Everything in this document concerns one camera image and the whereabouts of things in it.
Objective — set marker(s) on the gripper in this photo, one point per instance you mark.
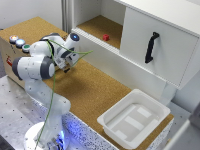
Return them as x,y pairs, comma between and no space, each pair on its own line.
68,58

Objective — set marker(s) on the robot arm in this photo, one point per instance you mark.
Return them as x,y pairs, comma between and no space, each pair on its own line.
35,66

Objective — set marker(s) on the wooden drawer box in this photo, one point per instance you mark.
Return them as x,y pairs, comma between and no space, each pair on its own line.
15,43

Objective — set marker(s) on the white cabinet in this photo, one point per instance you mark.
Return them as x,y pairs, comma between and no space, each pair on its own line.
110,63

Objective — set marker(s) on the pink block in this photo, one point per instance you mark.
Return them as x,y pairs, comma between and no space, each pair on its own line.
105,37

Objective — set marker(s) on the green button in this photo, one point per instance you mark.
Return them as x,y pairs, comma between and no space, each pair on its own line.
26,48

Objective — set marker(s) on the blue button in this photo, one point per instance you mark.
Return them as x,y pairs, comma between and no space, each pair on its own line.
20,42

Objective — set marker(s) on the red button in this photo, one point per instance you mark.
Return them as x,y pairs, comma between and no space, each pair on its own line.
13,39

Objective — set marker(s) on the white plastic box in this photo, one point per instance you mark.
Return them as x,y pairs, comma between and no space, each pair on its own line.
133,118

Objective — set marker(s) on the white sliding door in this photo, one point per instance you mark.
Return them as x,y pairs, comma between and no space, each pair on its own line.
160,51

